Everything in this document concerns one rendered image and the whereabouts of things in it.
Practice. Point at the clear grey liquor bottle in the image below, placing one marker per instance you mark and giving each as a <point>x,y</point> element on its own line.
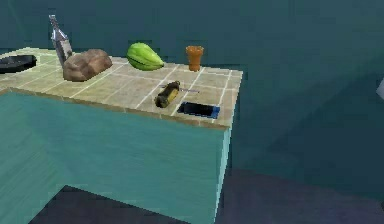
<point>60,43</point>

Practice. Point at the black phone with blue edge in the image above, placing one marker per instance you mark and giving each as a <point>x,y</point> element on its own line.
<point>198,109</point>

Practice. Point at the thin purple stick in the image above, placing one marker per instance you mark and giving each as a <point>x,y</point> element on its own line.
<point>190,90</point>

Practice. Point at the black and yellow utensil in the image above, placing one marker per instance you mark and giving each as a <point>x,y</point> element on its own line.
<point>167,94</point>

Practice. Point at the orange cup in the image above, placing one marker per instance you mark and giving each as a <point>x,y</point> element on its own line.
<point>194,57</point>

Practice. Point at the teal tiled kitchen counter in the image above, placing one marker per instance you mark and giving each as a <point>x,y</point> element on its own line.
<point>133,160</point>

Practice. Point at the brown bread loaf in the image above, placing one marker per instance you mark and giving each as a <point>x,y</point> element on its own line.
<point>85,65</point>

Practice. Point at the black pan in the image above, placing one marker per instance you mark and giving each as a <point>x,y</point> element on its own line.
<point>15,62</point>

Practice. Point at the white object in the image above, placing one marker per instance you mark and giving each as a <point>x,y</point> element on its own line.
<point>381,89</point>

